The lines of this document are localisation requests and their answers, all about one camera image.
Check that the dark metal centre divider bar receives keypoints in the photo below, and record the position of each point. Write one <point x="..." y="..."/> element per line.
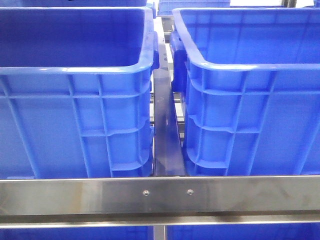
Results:
<point x="168" y="158"/>

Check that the left blue plastic bin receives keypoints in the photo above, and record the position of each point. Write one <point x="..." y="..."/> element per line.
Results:
<point x="75" y="88"/>

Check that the blue plastic bin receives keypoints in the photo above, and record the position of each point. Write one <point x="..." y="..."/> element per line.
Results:
<point x="250" y="85"/>
<point x="75" y="88"/>

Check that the right blue plastic bin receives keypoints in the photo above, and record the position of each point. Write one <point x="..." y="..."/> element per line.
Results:
<point x="250" y="85"/>

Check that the far right blue bin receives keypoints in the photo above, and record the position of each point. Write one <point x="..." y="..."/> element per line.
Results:
<point x="165" y="7"/>

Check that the lower left blue bin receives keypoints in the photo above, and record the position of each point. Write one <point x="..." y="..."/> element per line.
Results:
<point x="81" y="233"/>

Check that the lower right blue bin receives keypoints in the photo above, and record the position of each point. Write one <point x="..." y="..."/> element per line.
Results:
<point x="275" y="231"/>

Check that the far left blue bin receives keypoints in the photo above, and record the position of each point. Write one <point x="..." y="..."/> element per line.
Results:
<point x="81" y="3"/>

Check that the stainless steel front rail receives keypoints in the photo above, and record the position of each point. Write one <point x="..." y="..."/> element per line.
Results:
<point x="107" y="202"/>

